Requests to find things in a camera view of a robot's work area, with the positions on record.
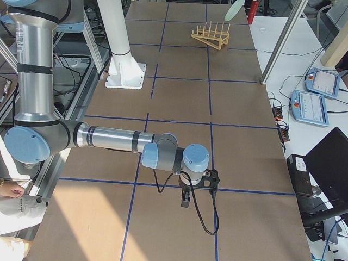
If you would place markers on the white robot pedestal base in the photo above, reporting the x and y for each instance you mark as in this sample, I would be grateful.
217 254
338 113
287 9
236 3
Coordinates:
124 71

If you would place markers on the black laptop computer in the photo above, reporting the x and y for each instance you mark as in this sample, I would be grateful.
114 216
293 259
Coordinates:
327 163

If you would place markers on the far blue teach pendant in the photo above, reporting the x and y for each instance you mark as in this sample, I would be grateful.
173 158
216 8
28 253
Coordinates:
322 82

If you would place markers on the aluminium frame post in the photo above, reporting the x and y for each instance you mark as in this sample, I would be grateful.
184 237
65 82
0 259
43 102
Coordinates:
294 16

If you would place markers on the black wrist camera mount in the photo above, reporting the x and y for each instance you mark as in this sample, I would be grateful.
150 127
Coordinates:
209 180

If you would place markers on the wooden plate drying rack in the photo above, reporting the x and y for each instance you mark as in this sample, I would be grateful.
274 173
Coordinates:
215 35

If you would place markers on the blue teach pendant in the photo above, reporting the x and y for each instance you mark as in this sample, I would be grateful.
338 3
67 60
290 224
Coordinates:
322 82
309 107

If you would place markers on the person's hand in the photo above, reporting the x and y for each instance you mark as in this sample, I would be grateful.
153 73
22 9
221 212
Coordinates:
11 189

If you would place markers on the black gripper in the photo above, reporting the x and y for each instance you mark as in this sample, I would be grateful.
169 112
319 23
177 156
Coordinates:
185 188

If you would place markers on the light green round plate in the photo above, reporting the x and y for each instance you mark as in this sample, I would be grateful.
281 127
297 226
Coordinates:
233 10

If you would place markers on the black control box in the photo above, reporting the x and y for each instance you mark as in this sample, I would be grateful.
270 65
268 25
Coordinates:
299 175

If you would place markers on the red fire extinguisher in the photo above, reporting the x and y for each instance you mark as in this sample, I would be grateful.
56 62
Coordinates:
252 11

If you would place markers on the near blue teach pendant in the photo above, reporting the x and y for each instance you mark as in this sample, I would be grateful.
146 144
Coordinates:
309 107

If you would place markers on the black orange power strip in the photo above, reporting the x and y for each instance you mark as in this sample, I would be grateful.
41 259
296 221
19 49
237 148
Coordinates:
282 126

